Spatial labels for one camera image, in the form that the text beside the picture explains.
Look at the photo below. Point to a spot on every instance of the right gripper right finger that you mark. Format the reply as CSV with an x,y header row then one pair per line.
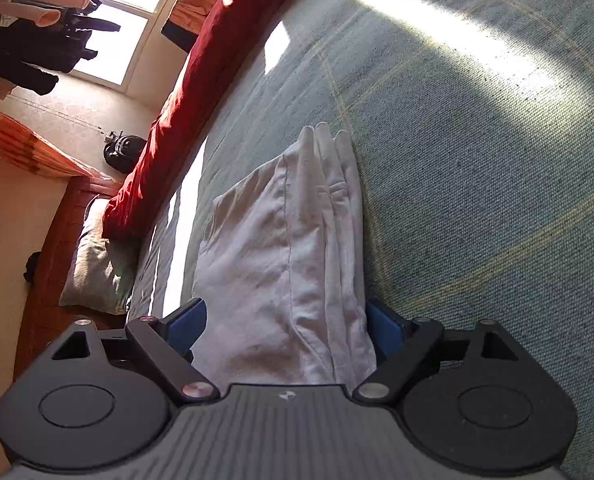
x,y
405,351

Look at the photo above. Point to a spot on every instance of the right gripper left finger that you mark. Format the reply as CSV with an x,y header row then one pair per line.
x,y
163,349

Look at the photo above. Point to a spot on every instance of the white printed t-shirt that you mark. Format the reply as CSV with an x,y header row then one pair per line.
x,y
280,268

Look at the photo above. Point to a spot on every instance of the dark clothes on window line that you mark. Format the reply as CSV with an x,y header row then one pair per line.
x,y
45,38

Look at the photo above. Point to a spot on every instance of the green plaid pillow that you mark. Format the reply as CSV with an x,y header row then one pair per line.
x,y
102,271

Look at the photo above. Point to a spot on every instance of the wooden headboard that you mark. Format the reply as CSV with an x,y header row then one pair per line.
x,y
43,318

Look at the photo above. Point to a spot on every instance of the black backpack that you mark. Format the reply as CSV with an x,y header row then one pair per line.
x,y
122,151

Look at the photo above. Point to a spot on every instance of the green plaid bed blanket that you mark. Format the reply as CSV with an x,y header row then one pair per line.
x,y
473,127

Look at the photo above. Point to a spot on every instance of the left orange curtain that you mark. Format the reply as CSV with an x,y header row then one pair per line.
x,y
24,149

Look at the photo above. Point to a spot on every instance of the orange hanging garment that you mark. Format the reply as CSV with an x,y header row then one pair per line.
x,y
190,15

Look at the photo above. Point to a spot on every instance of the red duvet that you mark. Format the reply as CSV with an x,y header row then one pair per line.
x,y
230,31

